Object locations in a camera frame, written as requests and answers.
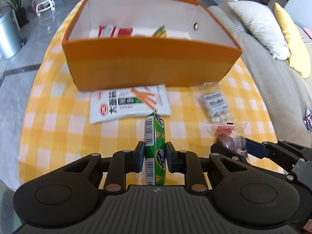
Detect clear bag purple snack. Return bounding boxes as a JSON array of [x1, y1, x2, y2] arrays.
[[204, 122, 248, 158]]

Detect green sausage stick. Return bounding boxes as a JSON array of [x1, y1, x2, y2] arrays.
[[144, 110, 166, 186]]

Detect red snack bag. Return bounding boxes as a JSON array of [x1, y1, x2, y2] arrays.
[[98, 25, 133, 38]]

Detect clear bag white candies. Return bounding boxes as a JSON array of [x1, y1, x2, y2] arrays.
[[195, 82, 234, 124]]

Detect beige sofa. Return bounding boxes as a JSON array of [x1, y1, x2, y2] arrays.
[[209, 0, 311, 147]]

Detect white breadstick snack packet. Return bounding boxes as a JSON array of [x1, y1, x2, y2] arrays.
[[89, 85, 171, 124]]

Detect yellow checkered tablecloth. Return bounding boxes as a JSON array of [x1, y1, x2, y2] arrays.
[[19, 10, 277, 183]]

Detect yellow cushion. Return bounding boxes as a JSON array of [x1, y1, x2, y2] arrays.
[[274, 3, 311, 78]]

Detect orange cardboard box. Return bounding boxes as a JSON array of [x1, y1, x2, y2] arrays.
[[62, 0, 242, 91]]

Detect white cushion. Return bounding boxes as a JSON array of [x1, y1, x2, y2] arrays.
[[228, 1, 290, 60]]

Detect grey metal trash bin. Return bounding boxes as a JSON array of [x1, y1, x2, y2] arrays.
[[0, 8, 22, 59]]

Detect small white stool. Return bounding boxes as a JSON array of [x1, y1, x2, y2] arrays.
[[31, 0, 56, 17]]

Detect green potted plant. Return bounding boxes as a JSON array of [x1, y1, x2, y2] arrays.
[[0, 0, 33, 29]]

